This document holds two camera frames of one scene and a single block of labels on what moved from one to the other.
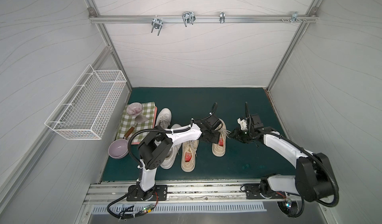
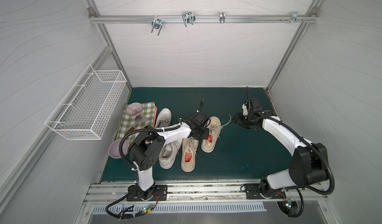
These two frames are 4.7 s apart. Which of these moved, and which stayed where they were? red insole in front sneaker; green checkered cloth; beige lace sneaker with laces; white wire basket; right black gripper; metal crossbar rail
Moved: right black gripper; beige lace sneaker with laces
Stayed: green checkered cloth; metal crossbar rail; white wire basket; red insole in front sneaker
